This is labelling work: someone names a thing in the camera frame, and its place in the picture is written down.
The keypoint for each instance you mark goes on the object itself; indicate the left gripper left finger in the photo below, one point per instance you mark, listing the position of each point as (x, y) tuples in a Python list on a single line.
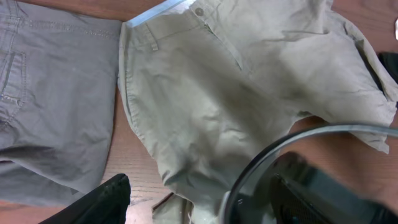
[(106, 204)]

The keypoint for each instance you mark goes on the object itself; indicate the olive green shorts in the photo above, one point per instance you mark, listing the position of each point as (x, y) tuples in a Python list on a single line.
[(206, 85)]

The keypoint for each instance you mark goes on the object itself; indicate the black garment under shirt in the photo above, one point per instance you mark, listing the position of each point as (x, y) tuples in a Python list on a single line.
[(390, 62)]

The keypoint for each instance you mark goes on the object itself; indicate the folded grey shorts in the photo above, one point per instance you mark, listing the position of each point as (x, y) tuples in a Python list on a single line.
[(58, 82)]

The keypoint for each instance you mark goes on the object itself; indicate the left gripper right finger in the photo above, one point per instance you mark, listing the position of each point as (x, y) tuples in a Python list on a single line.
[(301, 193)]

